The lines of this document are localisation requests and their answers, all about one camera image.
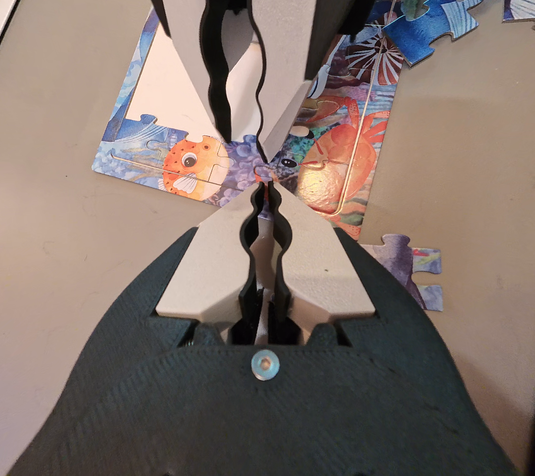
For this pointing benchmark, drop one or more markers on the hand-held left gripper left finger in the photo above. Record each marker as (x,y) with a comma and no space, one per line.
(204,275)

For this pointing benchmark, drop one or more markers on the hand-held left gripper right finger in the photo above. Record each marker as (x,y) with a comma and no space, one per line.
(326,275)

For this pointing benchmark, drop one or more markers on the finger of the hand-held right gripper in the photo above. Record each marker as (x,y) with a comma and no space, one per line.
(179,3)
(288,3)

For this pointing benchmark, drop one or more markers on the blue purple puzzle piece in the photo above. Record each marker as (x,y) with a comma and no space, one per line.
(401,262)

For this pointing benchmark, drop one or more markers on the small blue puzzle piece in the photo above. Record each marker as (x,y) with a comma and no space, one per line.
(418,28)

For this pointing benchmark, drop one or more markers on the purple puzzle piece orange patch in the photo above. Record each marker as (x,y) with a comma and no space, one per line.
(242,158)

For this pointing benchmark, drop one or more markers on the ocean jigsaw puzzle board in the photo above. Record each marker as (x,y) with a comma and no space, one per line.
(347,141)

